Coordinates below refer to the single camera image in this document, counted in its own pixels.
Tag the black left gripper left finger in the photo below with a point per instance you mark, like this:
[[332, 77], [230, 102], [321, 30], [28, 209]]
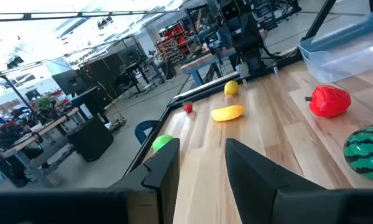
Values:
[[81, 207]]

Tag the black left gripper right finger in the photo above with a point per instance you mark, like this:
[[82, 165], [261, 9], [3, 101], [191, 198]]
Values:
[[283, 202]]

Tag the green toy lime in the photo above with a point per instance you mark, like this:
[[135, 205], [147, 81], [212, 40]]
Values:
[[160, 141]]

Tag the yellow toy banana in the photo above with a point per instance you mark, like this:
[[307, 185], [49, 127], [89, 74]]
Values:
[[227, 113]]

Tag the red ball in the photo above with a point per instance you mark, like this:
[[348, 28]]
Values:
[[329, 101]]

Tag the yellow toy lemon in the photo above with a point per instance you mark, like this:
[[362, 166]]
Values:
[[231, 87]]

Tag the red toy strawberry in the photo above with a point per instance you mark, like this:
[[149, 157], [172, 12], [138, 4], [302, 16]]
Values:
[[188, 108]]

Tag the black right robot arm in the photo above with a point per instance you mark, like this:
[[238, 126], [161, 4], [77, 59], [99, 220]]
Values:
[[245, 34]]

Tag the clear plastic tupperware container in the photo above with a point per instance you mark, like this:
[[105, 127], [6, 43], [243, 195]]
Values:
[[345, 53]]

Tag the black cube cabinet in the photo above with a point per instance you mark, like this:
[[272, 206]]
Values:
[[90, 140]]

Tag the long wooden workbench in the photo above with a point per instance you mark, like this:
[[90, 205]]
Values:
[[28, 140]]

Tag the green striped toy watermelon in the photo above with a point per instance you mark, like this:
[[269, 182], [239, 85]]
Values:
[[366, 154]]

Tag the tall black cabinets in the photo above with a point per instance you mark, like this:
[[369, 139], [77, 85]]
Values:
[[93, 74]]

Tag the blue-legged workbench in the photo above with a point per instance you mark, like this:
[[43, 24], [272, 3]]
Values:
[[202, 63]]

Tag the red parts shelving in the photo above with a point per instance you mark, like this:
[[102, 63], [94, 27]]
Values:
[[174, 40]]

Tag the black aluminium table frame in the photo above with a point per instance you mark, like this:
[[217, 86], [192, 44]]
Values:
[[202, 94]]

